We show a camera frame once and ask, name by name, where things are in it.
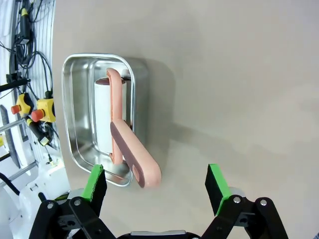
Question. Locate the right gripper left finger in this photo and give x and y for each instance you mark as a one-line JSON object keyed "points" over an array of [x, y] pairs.
{"points": [[94, 189]]}

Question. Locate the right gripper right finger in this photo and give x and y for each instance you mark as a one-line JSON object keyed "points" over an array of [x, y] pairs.
{"points": [[218, 189]]}

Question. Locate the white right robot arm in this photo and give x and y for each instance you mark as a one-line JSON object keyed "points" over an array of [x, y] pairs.
{"points": [[10, 211]]}

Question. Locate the black plug with yellow label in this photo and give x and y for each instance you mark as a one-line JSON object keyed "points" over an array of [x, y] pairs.
{"points": [[44, 141]]}

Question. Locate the stainless steel rectangular pan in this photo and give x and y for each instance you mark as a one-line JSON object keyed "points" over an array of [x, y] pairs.
{"points": [[79, 112]]}

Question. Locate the yellow emergency stop button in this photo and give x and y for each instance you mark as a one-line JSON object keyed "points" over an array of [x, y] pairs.
{"points": [[23, 102], [47, 107]]}

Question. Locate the silver aluminium rail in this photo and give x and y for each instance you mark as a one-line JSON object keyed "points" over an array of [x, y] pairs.
{"points": [[10, 127]]}

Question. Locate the black clamp bracket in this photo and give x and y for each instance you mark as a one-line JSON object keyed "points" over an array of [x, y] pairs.
{"points": [[12, 79]]}

